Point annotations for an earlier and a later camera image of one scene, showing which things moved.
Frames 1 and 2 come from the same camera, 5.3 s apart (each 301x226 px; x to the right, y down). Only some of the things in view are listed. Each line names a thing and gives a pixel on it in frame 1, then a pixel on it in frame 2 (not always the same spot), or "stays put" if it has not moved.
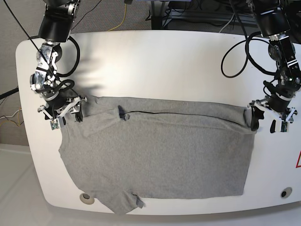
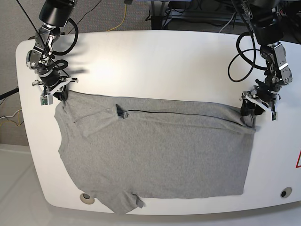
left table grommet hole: [86, 198] stays put
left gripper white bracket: [79, 116] → [43, 88]
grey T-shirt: [124, 149] stays put
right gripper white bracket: [258, 107] → [247, 106]
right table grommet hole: [286, 192] stays put
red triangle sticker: [298, 164] stays put
